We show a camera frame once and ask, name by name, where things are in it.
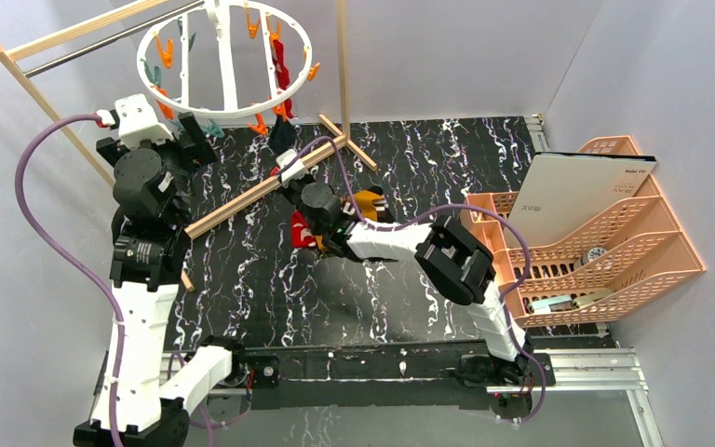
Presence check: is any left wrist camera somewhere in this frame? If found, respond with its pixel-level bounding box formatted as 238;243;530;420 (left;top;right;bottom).
95;93;174;150

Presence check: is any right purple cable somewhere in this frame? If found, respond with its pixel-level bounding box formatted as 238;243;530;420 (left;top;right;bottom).
286;136;546;425

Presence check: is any white round clip hanger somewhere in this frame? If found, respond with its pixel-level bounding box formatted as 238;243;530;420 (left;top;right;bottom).
136;1;319;119

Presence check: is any purple cable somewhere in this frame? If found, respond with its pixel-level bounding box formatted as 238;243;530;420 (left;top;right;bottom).
14;113;220;447
286;136;546;425

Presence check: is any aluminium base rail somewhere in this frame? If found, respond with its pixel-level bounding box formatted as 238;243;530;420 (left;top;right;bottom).
79;335;668;447

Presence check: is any round metal can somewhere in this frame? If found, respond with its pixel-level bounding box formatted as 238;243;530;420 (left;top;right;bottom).
580;247;607;265

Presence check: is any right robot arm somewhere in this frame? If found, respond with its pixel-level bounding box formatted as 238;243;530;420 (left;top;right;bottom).
281;175;544;392

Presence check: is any metal rack rod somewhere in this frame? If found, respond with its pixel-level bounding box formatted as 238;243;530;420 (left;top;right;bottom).
23;1;204;78

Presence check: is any pink plastic file organizer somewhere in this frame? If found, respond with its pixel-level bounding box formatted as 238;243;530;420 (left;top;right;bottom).
459;135;708;328

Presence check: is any mustard yellow sock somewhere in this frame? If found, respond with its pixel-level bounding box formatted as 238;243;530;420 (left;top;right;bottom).
354;187;394;224

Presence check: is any white flat box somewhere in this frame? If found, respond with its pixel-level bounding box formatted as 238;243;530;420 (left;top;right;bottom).
507;152;657;248

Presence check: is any orange clothes clip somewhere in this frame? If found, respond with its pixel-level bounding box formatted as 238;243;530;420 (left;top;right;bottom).
248;113;269;136

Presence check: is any wooden clothes rack frame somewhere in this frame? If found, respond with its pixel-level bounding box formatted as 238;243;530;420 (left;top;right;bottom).
0;0;379;293

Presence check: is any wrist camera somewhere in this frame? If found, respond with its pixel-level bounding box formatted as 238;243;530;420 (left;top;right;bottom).
95;93;174;150
276;149;309;187

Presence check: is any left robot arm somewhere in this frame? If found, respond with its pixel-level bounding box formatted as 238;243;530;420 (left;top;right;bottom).
73;106;253;446

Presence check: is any red sock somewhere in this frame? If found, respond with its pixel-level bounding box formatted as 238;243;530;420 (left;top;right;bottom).
291;211;318;249
270;38;294;119

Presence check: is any teal clothes clip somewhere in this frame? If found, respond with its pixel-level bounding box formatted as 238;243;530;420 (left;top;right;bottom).
202;120;225;138

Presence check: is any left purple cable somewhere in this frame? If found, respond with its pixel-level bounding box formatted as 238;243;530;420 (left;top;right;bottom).
14;113;220;447

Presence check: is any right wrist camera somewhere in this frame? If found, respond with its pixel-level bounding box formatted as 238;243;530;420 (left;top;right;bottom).
276;149;309;187

